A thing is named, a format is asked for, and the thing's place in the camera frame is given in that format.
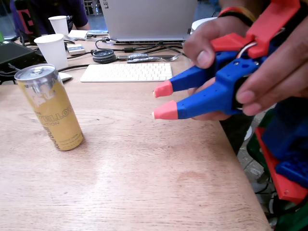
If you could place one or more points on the red camera mount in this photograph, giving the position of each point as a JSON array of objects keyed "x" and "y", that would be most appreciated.
[{"x": 228, "y": 42}]

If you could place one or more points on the black bottle with magenta logo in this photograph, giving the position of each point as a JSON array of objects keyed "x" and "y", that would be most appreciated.
[{"x": 25, "y": 21}]

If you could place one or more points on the white paper cup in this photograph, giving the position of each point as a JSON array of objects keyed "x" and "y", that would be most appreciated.
[
  {"x": 53, "y": 53},
  {"x": 59, "y": 25}
]

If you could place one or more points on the crumpled foil wrap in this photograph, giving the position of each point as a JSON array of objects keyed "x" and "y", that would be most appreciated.
[{"x": 142, "y": 58}]

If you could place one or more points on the white round plate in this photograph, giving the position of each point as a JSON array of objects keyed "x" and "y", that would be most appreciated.
[{"x": 199, "y": 24}]

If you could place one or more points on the person in purple shirt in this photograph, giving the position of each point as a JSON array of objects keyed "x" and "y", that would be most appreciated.
[{"x": 77, "y": 14}]

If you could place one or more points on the person's right forearm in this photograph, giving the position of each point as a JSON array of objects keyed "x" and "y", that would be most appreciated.
[{"x": 240, "y": 4}]

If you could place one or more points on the silver power bank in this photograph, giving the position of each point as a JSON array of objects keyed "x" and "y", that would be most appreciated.
[{"x": 76, "y": 49}]

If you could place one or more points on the silver laptop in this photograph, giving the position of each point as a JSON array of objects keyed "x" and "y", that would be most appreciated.
[{"x": 149, "y": 19}]

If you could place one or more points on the silver fork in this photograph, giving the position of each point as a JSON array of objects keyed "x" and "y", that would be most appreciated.
[{"x": 173, "y": 57}]

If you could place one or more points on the yellow energy drink can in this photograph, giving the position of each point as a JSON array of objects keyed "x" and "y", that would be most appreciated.
[{"x": 55, "y": 115}]

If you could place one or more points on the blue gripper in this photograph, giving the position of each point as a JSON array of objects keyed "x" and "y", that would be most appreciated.
[{"x": 222, "y": 92}]

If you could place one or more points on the black box device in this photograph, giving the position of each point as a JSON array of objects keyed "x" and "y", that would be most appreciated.
[{"x": 14, "y": 53}]

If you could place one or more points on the person's left hand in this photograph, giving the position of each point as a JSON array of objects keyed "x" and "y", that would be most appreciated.
[{"x": 281, "y": 77}]

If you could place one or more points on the white keyboard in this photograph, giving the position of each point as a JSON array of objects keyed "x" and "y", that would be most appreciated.
[{"x": 125, "y": 72}]

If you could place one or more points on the blue booklet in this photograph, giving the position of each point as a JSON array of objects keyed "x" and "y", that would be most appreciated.
[{"x": 98, "y": 31}]

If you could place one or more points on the black red yellow wristbands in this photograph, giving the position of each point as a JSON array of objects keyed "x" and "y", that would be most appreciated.
[{"x": 238, "y": 13}]

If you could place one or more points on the white flat box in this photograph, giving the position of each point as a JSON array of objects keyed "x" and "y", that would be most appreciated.
[{"x": 78, "y": 34}]

